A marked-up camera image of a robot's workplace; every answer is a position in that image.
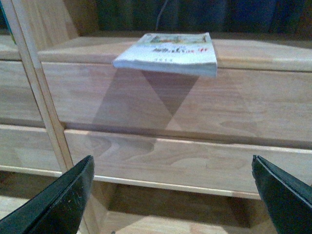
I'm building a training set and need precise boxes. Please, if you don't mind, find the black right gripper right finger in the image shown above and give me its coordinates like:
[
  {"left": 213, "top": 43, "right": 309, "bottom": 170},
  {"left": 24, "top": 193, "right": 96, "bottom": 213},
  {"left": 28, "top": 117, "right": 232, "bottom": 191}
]
[{"left": 252, "top": 155, "right": 312, "bottom": 234}]

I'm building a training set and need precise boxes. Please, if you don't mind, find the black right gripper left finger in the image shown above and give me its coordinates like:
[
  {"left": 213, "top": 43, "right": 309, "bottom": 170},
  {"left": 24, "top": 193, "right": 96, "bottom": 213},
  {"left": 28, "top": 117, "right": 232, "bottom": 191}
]
[{"left": 0, "top": 156, "right": 94, "bottom": 234}]

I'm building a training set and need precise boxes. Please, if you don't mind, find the white paperback book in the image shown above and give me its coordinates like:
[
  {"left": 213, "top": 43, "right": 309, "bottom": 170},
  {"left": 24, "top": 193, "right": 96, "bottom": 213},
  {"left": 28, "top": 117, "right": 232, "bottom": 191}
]
[{"left": 112, "top": 33, "right": 217, "bottom": 78}]

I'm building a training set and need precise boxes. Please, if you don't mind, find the wooden bookshelf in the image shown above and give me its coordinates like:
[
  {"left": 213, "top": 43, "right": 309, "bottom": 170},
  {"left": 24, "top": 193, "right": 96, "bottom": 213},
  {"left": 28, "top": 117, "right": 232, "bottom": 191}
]
[{"left": 0, "top": 0, "right": 312, "bottom": 234}]

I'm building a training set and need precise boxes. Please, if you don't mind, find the dark blue curtain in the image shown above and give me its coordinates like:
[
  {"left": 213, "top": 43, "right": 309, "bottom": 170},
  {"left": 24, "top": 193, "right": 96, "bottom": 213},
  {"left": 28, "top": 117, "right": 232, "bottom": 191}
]
[{"left": 96, "top": 0, "right": 312, "bottom": 34}]

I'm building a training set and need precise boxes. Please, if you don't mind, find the thin grey cable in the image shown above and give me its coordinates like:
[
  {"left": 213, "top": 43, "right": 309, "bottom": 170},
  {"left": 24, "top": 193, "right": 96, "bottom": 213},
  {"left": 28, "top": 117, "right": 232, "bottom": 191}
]
[{"left": 156, "top": 0, "right": 170, "bottom": 32}]

